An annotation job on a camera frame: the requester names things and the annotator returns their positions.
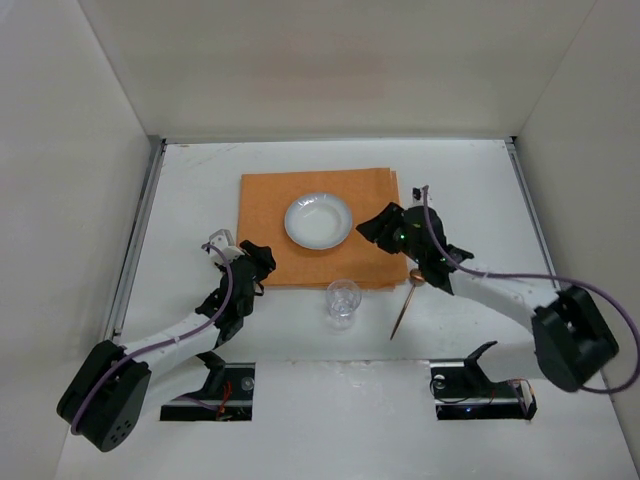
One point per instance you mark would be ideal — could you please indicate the aluminium table rail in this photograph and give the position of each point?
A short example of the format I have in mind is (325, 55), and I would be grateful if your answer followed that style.
(510, 143)
(115, 316)

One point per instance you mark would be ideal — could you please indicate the white paper plate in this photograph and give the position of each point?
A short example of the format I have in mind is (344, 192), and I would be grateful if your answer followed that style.
(318, 221)

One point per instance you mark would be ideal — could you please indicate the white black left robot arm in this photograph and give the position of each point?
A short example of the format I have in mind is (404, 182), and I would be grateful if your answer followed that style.
(116, 384)

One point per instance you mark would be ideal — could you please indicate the right aluminium table rail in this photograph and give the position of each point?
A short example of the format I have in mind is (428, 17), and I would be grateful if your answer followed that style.
(510, 143)

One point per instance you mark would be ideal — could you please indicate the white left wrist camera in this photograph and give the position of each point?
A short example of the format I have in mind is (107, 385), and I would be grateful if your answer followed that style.
(222, 244)

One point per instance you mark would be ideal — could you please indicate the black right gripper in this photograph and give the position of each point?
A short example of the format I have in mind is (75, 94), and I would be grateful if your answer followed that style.
(395, 230)

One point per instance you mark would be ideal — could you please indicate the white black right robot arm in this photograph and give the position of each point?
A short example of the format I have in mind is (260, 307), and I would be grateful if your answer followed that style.
(571, 339)

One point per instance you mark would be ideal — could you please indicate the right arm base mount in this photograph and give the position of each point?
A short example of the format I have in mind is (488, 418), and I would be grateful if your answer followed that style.
(462, 391)

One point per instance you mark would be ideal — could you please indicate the orange cloth napkin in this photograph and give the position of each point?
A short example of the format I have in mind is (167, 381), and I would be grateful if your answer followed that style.
(266, 197)

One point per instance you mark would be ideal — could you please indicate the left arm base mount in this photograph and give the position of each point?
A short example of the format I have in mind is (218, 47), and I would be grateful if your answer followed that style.
(226, 394)

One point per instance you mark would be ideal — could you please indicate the left aluminium table rail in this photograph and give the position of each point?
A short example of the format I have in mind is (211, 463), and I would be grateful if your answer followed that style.
(115, 316)

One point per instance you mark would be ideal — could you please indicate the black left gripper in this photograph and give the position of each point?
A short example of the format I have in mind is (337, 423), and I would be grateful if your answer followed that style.
(258, 255)

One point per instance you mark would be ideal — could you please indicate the clear plastic cup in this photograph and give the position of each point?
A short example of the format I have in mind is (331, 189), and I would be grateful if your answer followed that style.
(343, 298)

